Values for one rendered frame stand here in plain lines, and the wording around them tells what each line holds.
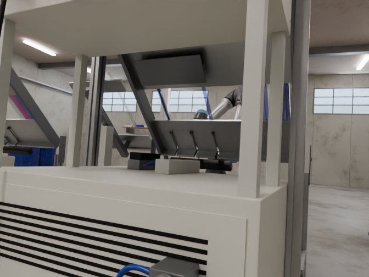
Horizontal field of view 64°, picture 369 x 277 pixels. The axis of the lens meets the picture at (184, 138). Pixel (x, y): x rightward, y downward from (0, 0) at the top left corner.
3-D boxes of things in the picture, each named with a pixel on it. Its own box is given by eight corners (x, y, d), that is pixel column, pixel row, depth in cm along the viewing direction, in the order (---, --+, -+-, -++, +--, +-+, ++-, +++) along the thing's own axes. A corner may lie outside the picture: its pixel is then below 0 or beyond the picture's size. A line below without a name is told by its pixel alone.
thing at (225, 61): (137, 94, 134) (142, 88, 138) (291, 88, 107) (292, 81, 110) (107, 21, 114) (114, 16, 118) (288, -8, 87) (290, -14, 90)
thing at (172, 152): (162, 155, 157) (167, 146, 162) (294, 164, 130) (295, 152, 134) (161, 153, 156) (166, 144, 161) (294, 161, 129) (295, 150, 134)
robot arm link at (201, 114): (211, 116, 185) (203, 105, 182) (206, 127, 178) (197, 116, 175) (202, 120, 190) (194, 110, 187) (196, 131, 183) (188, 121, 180)
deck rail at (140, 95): (158, 155, 158) (163, 147, 162) (162, 155, 157) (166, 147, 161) (103, 22, 115) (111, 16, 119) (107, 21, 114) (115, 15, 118)
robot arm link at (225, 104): (229, 88, 219) (185, 127, 198) (239, 85, 209) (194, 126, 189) (236, 100, 222) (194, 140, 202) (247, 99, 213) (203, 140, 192)
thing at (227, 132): (163, 150, 158) (165, 146, 160) (295, 157, 131) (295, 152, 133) (152, 122, 147) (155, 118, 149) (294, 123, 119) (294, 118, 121)
